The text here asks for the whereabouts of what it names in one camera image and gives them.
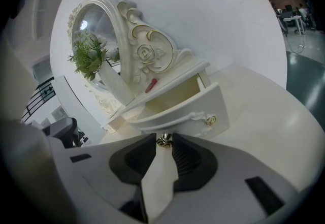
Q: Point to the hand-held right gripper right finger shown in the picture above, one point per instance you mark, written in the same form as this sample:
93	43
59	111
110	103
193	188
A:
228	179

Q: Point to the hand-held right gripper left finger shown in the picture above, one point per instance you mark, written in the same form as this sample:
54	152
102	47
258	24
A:
101	167

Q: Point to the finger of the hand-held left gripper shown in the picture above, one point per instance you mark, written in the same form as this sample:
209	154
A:
61	129

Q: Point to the cream small drawer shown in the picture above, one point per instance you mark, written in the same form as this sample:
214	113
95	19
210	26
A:
115	124
177	121

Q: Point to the cream ornate dressing table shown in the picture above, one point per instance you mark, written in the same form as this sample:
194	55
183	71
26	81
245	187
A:
254	106

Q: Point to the black metal railing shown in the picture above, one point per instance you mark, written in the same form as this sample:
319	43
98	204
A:
48	92

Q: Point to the white vase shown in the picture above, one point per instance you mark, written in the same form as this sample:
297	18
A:
114	85

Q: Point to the green flower bouquet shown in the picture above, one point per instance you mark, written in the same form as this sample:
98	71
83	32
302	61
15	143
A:
86	58

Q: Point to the red pen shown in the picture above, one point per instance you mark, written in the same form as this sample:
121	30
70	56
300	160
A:
151	85

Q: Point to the oval mirror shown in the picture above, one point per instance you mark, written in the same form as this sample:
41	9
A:
101	22

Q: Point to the black office chair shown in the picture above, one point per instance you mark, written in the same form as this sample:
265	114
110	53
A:
282	26

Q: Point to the white office desk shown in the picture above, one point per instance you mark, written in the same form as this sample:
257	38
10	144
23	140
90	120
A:
292	18

